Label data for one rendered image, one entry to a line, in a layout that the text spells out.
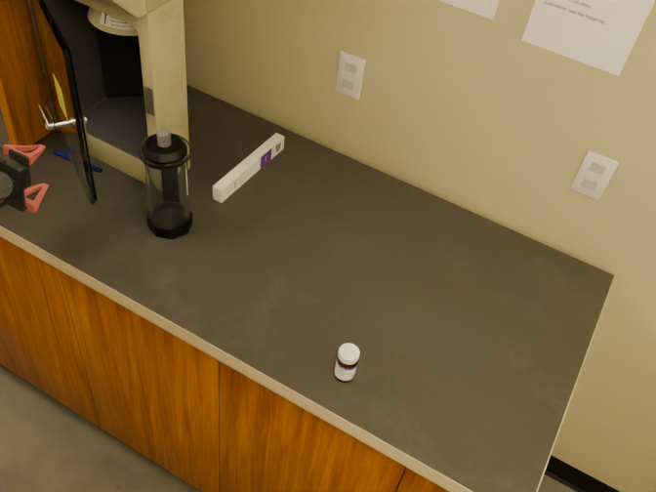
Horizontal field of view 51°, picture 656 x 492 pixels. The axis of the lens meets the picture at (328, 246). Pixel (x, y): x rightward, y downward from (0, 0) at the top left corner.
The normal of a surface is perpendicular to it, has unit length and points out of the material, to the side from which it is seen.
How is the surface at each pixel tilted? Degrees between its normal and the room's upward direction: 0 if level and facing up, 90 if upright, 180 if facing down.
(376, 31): 90
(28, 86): 90
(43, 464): 0
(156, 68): 90
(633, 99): 90
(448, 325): 1
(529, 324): 0
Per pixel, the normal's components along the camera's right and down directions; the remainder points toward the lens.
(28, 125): 0.87, 0.43
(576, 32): -0.49, 0.60
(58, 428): 0.11, -0.68
